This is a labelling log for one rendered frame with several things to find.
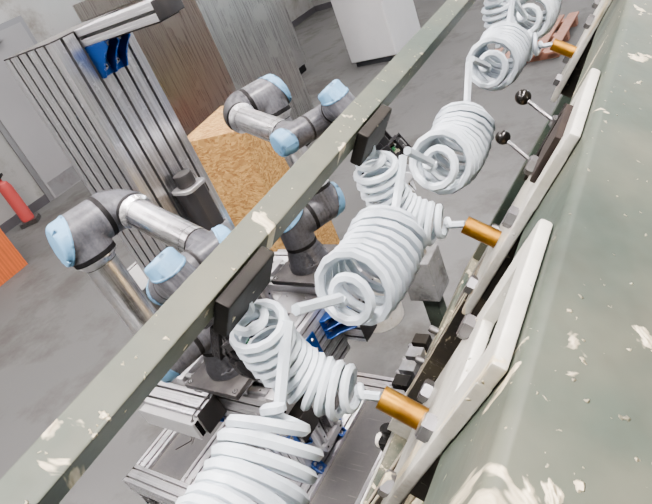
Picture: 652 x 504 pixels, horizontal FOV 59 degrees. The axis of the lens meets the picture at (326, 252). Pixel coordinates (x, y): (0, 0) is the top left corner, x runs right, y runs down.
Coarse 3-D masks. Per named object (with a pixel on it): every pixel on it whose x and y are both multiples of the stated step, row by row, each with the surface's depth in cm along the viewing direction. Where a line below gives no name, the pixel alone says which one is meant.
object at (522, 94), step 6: (522, 90) 136; (528, 90) 137; (516, 96) 137; (522, 96) 136; (528, 96) 136; (516, 102) 139; (522, 102) 137; (528, 102) 136; (534, 108) 136; (540, 108) 135; (546, 114) 134; (552, 120) 132; (552, 126) 133
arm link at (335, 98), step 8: (336, 80) 149; (328, 88) 148; (336, 88) 148; (344, 88) 149; (320, 96) 149; (328, 96) 148; (336, 96) 148; (344, 96) 148; (352, 96) 150; (328, 104) 149; (336, 104) 149; (344, 104) 148; (328, 112) 152; (336, 112) 150
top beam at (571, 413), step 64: (640, 0) 49; (640, 64) 41; (640, 128) 35; (576, 192) 29; (640, 192) 30; (576, 256) 26; (640, 256) 27; (576, 320) 23; (640, 320) 24; (512, 384) 21; (576, 384) 21; (640, 384) 22; (448, 448) 27; (512, 448) 19; (576, 448) 19; (640, 448) 20
